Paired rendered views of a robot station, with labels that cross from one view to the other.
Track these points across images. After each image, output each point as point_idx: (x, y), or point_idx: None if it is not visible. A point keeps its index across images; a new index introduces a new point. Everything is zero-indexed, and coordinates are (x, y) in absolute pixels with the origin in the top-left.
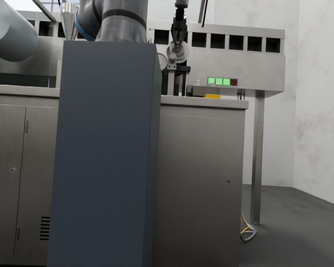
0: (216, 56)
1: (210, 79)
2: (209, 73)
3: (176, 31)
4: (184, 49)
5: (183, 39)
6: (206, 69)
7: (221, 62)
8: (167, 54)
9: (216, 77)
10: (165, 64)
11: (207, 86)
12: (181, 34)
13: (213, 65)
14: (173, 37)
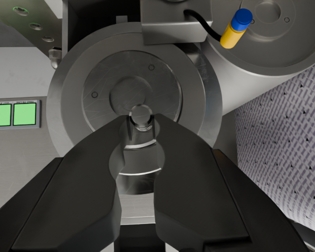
0: (9, 199)
1: (29, 117)
2: (34, 137)
3: (170, 230)
4: (82, 117)
5: (74, 147)
6: (43, 152)
7: None
8: (207, 68)
9: (8, 128)
10: (212, 4)
11: (38, 97)
12: (95, 189)
13: (20, 167)
14: (207, 151)
